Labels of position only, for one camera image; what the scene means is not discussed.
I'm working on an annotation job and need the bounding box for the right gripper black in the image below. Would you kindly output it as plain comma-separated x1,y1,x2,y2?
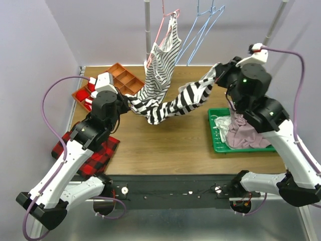
213,56,248,110

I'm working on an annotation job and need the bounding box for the wide-striped black white tank top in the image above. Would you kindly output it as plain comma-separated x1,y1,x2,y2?
126,64,218,125

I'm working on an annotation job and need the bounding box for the light blue wire hanger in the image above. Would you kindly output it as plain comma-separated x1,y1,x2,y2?
187,5,225,66

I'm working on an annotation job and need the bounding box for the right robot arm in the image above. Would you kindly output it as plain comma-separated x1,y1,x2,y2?
215,57,320,207

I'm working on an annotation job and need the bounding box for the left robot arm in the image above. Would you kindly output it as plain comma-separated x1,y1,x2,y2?
16,90,130,230

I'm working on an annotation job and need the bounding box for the thin-striped tank top hanging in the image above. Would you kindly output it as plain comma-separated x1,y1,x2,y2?
127,12,181,103

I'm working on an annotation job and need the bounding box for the red white striped sock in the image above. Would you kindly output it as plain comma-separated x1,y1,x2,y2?
84,97,93,111

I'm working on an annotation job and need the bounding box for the red sock ball upper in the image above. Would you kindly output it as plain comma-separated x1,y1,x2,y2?
87,77,97,92

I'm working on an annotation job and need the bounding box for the red sock ball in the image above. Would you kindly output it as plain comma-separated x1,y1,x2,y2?
75,89,91,102
87,77,97,92

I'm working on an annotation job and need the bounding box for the brown compartment tray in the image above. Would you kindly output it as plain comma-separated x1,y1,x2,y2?
72,63,144,112

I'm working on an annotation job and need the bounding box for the red sock ball lower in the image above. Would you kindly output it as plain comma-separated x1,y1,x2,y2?
75,89,91,102

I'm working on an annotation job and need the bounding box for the white garment in bin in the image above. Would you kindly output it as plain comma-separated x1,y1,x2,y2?
214,115,232,143

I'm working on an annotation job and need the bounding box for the mauve garment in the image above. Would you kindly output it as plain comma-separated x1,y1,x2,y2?
226,109,271,149

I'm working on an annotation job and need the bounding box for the red black plaid shirt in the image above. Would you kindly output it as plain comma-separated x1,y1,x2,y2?
51,131,120,179

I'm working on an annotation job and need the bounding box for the green plastic bin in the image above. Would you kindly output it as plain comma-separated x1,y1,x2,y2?
208,108,276,154

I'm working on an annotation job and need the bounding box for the right rack pole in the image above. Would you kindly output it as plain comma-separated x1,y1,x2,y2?
262,0,289,46

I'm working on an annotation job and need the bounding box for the rack pole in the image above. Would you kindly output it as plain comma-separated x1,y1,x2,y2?
262,0,289,46
144,0,151,67

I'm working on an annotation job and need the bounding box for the left rack pole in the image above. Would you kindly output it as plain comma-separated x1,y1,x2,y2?
144,0,151,67

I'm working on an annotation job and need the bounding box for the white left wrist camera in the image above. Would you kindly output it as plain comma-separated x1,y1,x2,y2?
95,72,117,93

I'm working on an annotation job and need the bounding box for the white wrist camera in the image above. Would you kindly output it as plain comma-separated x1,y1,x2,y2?
236,43,268,68
95,72,117,93

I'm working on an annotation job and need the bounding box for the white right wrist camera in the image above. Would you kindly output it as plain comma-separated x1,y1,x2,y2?
236,43,268,68

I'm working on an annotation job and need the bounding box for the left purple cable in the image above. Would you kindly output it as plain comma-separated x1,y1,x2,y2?
22,76,126,241

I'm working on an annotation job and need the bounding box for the purple cable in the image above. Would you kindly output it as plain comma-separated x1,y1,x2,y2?
234,46,321,216
22,76,126,241

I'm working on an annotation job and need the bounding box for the pink wire hanger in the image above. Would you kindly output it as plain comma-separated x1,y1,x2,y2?
146,0,181,68

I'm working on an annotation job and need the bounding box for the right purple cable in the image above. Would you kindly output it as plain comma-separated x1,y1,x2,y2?
234,46,321,216

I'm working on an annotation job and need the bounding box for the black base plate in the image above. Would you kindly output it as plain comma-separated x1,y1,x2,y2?
101,174,249,209

